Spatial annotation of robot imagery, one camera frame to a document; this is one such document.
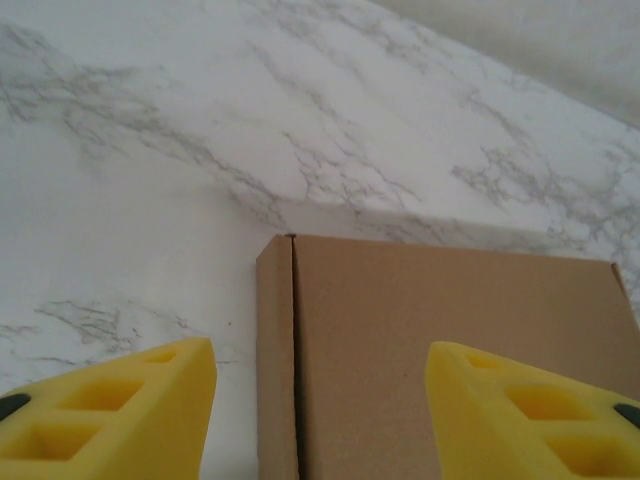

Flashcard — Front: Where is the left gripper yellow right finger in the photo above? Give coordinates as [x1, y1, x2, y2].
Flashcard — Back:
[428, 340, 640, 480]

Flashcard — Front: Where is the brown cardboard box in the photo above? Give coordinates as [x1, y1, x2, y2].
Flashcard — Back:
[254, 232, 640, 480]

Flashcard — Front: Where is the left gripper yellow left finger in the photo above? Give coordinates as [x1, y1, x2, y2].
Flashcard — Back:
[0, 336, 219, 480]

